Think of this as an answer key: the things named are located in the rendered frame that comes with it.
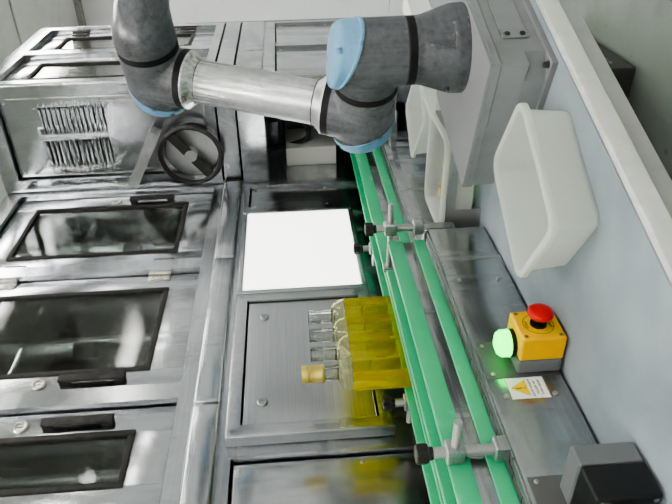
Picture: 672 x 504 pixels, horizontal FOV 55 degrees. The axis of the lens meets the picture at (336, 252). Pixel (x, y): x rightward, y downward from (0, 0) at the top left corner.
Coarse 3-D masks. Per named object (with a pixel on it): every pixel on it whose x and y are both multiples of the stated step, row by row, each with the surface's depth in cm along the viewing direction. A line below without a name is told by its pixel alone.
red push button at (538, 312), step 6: (534, 306) 99; (540, 306) 99; (546, 306) 99; (528, 312) 99; (534, 312) 98; (540, 312) 98; (546, 312) 98; (552, 312) 98; (534, 318) 98; (540, 318) 98; (546, 318) 97; (552, 318) 98; (540, 324) 99
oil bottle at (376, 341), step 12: (348, 336) 129; (360, 336) 129; (372, 336) 129; (384, 336) 129; (396, 336) 129; (336, 348) 128; (348, 348) 126; (360, 348) 126; (372, 348) 126; (384, 348) 126; (396, 348) 126; (336, 360) 128
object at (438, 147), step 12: (432, 120) 147; (432, 132) 149; (444, 132) 136; (432, 144) 150; (444, 144) 134; (432, 156) 152; (444, 156) 135; (432, 168) 154; (444, 168) 136; (432, 180) 155; (444, 180) 137; (432, 192) 157; (444, 192) 139; (432, 204) 153; (444, 204) 140; (432, 216) 150; (444, 216) 143
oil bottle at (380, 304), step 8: (376, 296) 140; (384, 296) 139; (336, 304) 138; (344, 304) 137; (352, 304) 137; (360, 304) 137; (368, 304) 137; (376, 304) 137; (384, 304) 137; (336, 312) 136; (344, 312) 135; (352, 312) 135; (360, 312) 135; (368, 312) 135; (376, 312) 135; (384, 312) 136; (392, 312) 136; (336, 320) 136
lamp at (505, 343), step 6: (498, 330) 102; (504, 330) 101; (510, 330) 101; (498, 336) 101; (504, 336) 100; (510, 336) 100; (498, 342) 101; (504, 342) 100; (510, 342) 100; (516, 342) 100; (498, 348) 101; (504, 348) 100; (510, 348) 100; (516, 348) 100; (498, 354) 101; (504, 354) 101; (510, 354) 101; (516, 354) 101
